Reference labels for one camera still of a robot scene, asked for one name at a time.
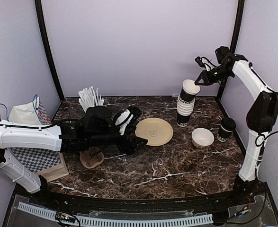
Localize cream round plate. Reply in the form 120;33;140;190
135;118;173;147

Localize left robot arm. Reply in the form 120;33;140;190
0;106;148;206

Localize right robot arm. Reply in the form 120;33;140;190
195;46;278;205

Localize cardboard cup carrier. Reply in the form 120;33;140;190
80;152;104;169

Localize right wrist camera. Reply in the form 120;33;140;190
195;56;216;71

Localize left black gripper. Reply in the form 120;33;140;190
87;120;148;155

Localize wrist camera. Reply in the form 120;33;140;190
195;56;216;71
113;106;142;136

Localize blue checkered paper bag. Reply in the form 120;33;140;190
9;95;69;182

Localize stack of paper cups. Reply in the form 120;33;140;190
177;95;195;127

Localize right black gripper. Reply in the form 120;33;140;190
196;65;234;86

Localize wrapped white straws bundle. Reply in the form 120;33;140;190
78;86;104;112

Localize black cup lid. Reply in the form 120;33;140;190
221;117;236;131

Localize white cable duct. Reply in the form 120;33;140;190
18;202;213;227

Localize right black frame post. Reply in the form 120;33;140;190
216;0;245;106

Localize left black frame post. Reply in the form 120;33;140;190
34;0;65;102

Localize black paper coffee cup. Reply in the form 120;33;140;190
217;125;233;142

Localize black frame post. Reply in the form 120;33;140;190
216;0;245;106
34;0;65;102

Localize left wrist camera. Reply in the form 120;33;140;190
113;106;142;136

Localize white ceramic bowl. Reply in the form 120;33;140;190
191;128;215;148

